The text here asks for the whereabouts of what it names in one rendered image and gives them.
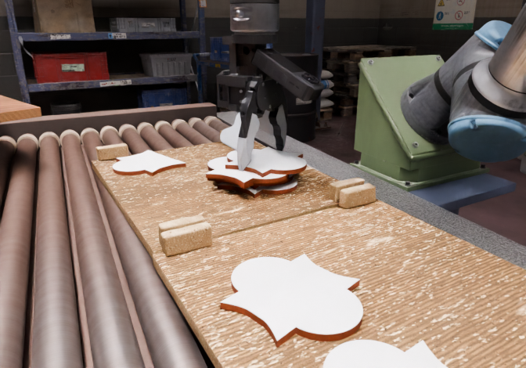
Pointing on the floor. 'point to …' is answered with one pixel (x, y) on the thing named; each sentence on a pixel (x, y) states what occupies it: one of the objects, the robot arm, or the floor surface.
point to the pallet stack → (342, 84)
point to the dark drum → (298, 127)
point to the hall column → (315, 38)
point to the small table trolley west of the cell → (208, 66)
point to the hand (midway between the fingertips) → (265, 159)
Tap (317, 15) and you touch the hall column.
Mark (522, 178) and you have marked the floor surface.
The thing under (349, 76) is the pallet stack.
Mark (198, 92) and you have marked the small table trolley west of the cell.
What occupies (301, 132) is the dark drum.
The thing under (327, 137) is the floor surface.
